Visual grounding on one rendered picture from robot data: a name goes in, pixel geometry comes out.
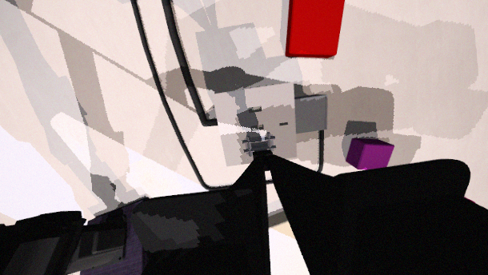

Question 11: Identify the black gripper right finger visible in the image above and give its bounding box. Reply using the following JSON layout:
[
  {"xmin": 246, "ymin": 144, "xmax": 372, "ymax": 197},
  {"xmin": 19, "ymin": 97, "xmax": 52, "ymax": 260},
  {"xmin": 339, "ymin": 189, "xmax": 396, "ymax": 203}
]
[{"xmin": 268, "ymin": 154, "xmax": 471, "ymax": 275}]

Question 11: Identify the red box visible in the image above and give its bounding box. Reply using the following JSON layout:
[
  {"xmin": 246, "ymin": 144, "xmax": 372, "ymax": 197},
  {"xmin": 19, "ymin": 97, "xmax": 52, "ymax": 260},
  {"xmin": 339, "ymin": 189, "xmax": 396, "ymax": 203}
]
[{"xmin": 285, "ymin": 0, "xmax": 345, "ymax": 58}]

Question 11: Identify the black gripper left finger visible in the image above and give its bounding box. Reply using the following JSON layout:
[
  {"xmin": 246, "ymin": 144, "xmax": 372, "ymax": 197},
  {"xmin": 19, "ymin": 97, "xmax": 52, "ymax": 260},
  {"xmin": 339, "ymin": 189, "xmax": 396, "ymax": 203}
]
[{"xmin": 130, "ymin": 156, "xmax": 271, "ymax": 275}]

